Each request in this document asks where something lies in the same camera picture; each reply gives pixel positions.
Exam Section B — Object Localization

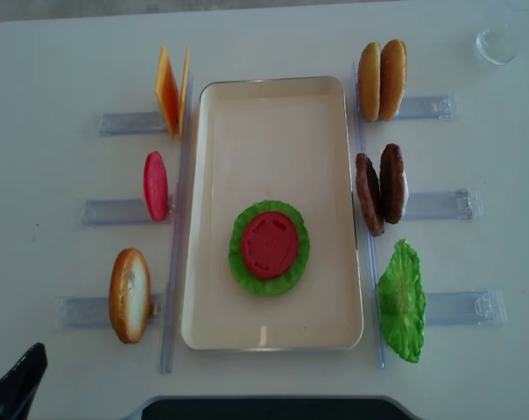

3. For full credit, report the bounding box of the long clear rail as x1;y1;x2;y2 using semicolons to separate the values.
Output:
352;61;385;369
159;70;194;374

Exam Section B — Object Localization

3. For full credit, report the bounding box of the clear rail for cheese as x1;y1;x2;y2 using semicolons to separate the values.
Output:
97;111;174;138

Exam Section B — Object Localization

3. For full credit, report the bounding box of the left burger bun half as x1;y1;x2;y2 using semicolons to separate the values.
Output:
357;42;381;122

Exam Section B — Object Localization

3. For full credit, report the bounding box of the long clear right rail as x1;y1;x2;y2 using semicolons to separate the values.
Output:
352;61;385;369

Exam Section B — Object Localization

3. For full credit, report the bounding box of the orange cheese slice inner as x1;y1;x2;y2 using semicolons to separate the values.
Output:
179;45;190;140

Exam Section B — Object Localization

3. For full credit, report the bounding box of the clear rail for tomato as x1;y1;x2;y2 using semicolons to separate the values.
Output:
81;195;175;227

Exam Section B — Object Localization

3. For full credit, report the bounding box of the cream rectangular tray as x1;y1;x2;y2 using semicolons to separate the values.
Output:
180;76;363;351

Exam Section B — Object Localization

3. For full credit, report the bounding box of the right burger bun half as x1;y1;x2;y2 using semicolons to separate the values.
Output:
379;39;407;121

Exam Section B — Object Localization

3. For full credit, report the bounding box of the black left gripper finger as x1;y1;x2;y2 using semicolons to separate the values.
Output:
0;342;48;419

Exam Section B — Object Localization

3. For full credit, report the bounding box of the green lettuce leaf on tray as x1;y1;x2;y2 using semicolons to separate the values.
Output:
229;200;310;297

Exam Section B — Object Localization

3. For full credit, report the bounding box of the dark brown meat patty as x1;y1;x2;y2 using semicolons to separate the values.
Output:
379;143;406;224

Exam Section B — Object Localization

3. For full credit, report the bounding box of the dark base panel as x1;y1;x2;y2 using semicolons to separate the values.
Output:
141;397;413;420

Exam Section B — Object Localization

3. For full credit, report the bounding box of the clear rail for lettuce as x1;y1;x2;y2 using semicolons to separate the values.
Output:
426;288;507;326

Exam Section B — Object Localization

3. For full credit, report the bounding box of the red tomato slice on tray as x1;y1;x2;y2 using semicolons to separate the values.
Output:
241;211;300;280

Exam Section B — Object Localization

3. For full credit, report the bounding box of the clear rail for patties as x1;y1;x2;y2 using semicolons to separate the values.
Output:
402;189;484;221

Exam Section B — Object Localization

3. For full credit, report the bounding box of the long clear left rail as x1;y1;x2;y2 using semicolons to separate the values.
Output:
159;70;194;374

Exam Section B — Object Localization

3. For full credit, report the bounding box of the burger bun half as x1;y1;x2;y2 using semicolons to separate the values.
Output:
357;42;381;122
379;39;407;121

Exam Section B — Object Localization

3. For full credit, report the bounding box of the clear rail for buns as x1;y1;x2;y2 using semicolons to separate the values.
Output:
394;93;462;120

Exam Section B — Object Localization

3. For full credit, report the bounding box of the clear rail for bread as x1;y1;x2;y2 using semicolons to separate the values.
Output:
56;293;165;329

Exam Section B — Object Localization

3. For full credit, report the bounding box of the clear drinking glass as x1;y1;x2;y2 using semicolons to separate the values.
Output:
475;1;529;67

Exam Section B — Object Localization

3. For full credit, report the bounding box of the standing green lettuce leaf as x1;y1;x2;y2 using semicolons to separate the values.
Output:
377;239;427;363

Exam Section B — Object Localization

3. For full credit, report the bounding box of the orange cheese slice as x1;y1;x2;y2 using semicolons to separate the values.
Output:
155;45;179;139
179;45;190;140

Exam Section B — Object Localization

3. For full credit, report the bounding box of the red standing tomato slice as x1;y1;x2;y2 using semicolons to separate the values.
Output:
144;151;169;222

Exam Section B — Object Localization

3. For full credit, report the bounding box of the sliced bread piece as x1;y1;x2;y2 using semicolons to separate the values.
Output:
109;248;151;344

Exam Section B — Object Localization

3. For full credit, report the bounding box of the orange cheese slice outer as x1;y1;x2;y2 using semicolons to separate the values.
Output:
155;45;179;139

